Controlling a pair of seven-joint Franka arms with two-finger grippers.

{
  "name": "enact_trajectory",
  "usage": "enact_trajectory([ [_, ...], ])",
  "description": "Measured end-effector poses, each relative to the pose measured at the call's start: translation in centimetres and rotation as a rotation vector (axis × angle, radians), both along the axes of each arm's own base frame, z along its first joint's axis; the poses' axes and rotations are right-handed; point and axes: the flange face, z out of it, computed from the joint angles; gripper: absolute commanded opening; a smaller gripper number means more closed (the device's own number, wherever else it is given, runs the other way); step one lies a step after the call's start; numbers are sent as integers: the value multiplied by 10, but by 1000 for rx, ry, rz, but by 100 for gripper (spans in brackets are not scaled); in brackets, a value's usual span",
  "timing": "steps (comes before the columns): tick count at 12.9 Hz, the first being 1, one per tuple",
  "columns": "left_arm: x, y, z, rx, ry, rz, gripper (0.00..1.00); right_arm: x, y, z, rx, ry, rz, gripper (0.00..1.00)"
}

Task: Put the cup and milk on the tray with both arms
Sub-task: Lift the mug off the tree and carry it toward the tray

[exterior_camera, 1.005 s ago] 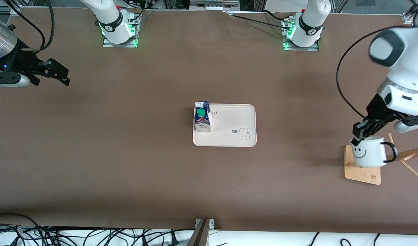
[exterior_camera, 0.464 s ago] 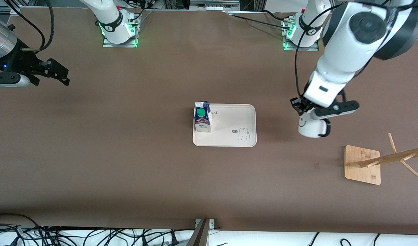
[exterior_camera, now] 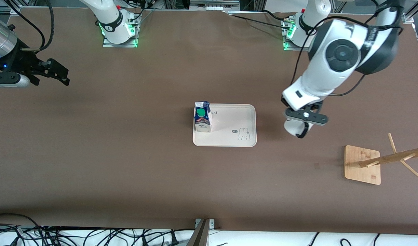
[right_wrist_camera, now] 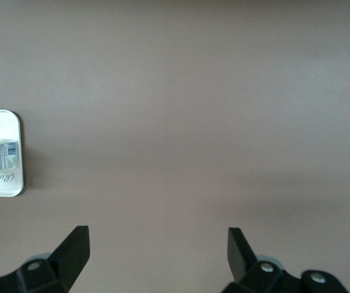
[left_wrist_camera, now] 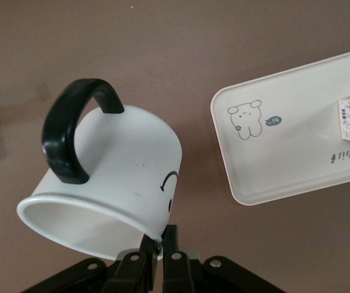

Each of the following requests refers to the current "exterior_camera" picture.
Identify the white rabbit print tray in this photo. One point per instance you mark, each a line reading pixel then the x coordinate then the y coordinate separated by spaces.
pixel 229 126

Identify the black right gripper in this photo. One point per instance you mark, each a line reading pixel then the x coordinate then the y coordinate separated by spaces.
pixel 20 62

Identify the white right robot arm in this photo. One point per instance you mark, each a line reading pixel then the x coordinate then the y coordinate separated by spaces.
pixel 110 18

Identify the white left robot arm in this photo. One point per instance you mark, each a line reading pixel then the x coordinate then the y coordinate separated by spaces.
pixel 338 54

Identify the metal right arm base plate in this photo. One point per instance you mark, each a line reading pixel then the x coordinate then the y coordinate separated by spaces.
pixel 133 37

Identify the blue white milk carton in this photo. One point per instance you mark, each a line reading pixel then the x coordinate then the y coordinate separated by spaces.
pixel 202 118

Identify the aluminium frame profile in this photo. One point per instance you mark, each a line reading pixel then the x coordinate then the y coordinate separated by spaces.
pixel 415 10
pixel 14 8

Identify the wooden mug rack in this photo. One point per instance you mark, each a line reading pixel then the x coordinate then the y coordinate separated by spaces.
pixel 361 165

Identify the grey power strip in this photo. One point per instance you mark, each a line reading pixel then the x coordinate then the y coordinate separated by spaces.
pixel 214 4

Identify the white smiley face cup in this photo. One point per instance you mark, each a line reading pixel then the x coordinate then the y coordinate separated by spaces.
pixel 292 129

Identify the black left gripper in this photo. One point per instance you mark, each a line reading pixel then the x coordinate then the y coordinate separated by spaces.
pixel 284 102

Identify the grey metal table bracket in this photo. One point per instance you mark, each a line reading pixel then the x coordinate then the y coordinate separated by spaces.
pixel 202 234

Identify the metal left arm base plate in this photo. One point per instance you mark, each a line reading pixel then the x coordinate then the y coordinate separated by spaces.
pixel 286 46

